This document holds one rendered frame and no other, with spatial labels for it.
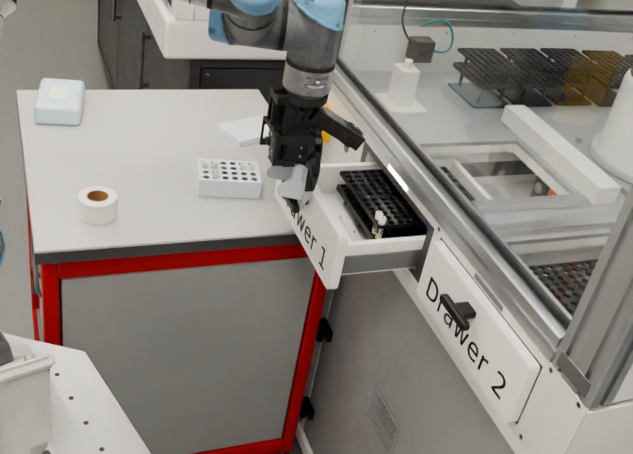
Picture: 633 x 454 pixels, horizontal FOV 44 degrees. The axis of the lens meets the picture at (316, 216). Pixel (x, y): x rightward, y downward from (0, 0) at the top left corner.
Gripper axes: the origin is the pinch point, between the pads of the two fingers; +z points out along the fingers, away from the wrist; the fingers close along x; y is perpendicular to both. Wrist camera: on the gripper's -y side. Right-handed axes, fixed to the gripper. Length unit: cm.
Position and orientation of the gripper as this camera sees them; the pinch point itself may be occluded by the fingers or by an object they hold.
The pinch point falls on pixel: (299, 197)
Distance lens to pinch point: 132.7
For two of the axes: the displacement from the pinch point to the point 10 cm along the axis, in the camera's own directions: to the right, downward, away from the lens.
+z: -1.6, 8.2, 5.4
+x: 3.4, 5.6, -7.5
